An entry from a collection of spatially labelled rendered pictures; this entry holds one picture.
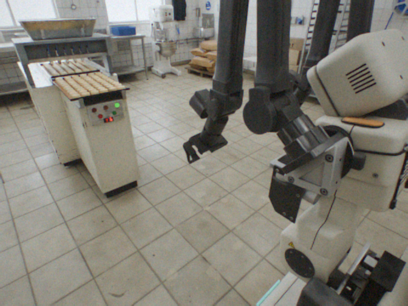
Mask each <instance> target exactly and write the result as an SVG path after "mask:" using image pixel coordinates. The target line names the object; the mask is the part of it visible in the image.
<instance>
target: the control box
mask: <svg viewBox="0 0 408 306"><path fill-rule="evenodd" d="M115 103H119V104H120V106H119V107H115ZM105 106H108V109H107V110H104V107H105ZM93 108H95V109H96V110H97V111H96V112H92V109H93ZM86 109H87V113H88V116H89V120H90V124H91V126H96V125H99V124H104V123H106V122H107V123H108V122H111V121H116V120H120V119H121V118H124V111H123V105H122V100H121V99H119V100H113V101H107V102H103V103H98V104H95V105H91V106H86ZM113 111H116V112H117V114H116V115H113V114H112V112H113ZM99 114H102V115H103V117H102V118H98V115H99ZM110 117H112V120H110ZM105 118H107V121H106V122H105Z"/></svg>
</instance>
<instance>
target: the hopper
mask: <svg viewBox="0 0 408 306"><path fill-rule="evenodd" d="M16 20H17V21H18V22H19V24H20V25H21V27H22V28H23V29H24V30H25V32H26V33H27V34H28V36H29V38H31V39H32V40H45V39H62V38H80V37H90V36H93V32H94V27H95V23H96V20H97V19H94V18H90V17H78V18H37V19H16Z"/></svg>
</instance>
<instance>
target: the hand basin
mask: <svg viewBox="0 0 408 306"><path fill-rule="evenodd" d="M218 15H219V1H214V13H202V26H201V27H193V29H194V36H196V37H201V38H202V41H204V39H205V38H208V37H214V21H215V18H216V21H218ZM196 16H200V8H196Z"/></svg>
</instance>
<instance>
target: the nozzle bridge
mask: <svg viewBox="0 0 408 306"><path fill-rule="evenodd" d="M11 40H12V43H13V46H14V48H15V51H16V52H17V55H18V58H19V60H20V62H21V65H22V68H23V70H24V73H25V76H26V78H27V80H28V82H29V84H30V85H35V82H34V80H33V77H32V73H31V71H30V68H29V66H28V65H30V64H36V63H47V62H48V61H59V60H70V59H76V58H87V57H93V56H103V59H104V65H105V69H106V71H107V72H109V73H113V68H112V63H111V55H114V54H113V50H112V43H111V37H110V36H107V35H102V34H99V33H94V34H93V36H90V37H80V38H62V39H45V40H32V39H31V38H19V39H18V38H15V39H11ZM87 41H88V42H89V52H90V53H87V50H86V45H88V42H87ZM72 42H73V44H72ZM55 43H56V44H57V47H58V53H59V56H56V54H55V48H56V45H55ZM64 43H65V47H66V53H67V56H64V52H63V47H64ZM80 43H81V51H82V54H81V55H80V53H79V50H78V49H79V48H78V46H80ZM47 44H48V46H49V52H50V56H51V58H49V57H48V55H47V50H46V49H48V47H47ZM71 46H73V48H74V52H75V55H72V51H71Z"/></svg>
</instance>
